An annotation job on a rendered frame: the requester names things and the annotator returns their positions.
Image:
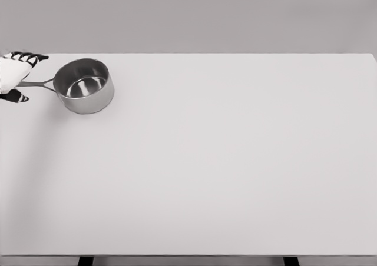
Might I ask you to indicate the silver steel saucepan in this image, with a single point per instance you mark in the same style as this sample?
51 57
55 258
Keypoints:
88 89

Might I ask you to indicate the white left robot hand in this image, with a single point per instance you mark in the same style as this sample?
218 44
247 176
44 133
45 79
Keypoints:
13 71

